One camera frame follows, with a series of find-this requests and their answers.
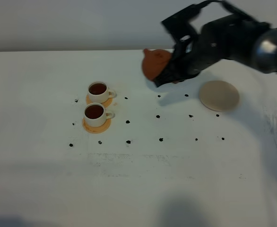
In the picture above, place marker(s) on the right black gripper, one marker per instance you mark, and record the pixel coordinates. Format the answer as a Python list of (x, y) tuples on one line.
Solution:
[(203, 53)]

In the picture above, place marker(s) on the brown clay teapot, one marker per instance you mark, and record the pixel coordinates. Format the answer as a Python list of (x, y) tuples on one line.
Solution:
[(154, 62)]

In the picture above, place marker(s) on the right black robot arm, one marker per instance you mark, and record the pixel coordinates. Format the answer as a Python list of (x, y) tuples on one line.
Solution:
[(244, 40)]

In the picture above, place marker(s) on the cream teapot coaster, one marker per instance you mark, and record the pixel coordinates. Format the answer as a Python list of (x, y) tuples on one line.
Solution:
[(219, 96)]

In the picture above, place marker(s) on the rear orange coaster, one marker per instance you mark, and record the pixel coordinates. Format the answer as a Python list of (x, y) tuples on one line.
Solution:
[(107, 102)]

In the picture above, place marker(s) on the orange coaster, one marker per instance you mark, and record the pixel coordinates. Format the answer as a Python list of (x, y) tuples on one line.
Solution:
[(107, 102), (96, 130)]

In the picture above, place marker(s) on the rear white teacup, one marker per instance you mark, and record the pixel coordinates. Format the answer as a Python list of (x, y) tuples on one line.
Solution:
[(99, 92)]

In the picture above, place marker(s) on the white teacup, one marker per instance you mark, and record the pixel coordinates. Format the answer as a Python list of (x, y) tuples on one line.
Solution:
[(96, 115), (99, 92)]

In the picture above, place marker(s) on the front white teacup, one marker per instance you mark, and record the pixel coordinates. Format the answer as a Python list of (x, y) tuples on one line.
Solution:
[(96, 115)]

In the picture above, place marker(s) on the front orange coaster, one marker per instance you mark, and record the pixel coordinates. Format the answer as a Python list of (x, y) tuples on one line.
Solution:
[(96, 130)]

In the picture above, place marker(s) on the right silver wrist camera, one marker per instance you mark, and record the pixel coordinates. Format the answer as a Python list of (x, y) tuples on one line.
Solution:
[(178, 25)]

